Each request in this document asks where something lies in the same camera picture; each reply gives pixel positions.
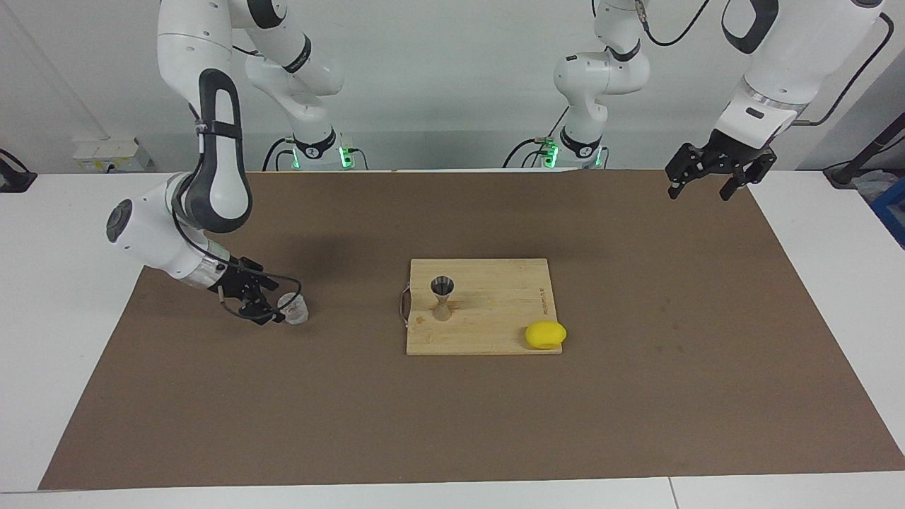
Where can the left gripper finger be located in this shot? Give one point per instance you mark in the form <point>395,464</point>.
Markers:
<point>687,164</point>
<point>758,170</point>

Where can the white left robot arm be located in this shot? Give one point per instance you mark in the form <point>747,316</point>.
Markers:
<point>799,56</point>

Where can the black stand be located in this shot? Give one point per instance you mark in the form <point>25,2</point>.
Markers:
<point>841,173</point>

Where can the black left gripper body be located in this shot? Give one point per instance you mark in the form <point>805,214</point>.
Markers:
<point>732,154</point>

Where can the blue crate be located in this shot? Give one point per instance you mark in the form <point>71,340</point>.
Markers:
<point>892,212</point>

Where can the wooden cutting board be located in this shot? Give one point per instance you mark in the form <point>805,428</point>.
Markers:
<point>495,304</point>

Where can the steel jigger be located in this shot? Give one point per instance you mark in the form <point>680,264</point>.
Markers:
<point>443,285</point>

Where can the yellow lemon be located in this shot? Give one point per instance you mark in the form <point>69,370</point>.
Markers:
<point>546,335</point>

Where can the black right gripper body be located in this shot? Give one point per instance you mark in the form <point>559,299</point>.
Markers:
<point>240,286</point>

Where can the clear plastic cup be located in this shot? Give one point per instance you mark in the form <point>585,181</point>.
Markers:
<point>295,309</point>

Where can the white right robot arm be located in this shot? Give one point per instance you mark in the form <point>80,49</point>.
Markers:
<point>212,162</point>

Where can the white power strip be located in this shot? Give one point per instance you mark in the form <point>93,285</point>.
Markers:
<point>106,150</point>

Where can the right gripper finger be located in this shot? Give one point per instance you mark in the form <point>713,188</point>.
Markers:
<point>263,313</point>
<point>263,279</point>

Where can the brown table mat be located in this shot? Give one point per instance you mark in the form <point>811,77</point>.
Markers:
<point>452,424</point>

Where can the black clamp base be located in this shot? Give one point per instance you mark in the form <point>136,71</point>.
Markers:
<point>14,180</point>

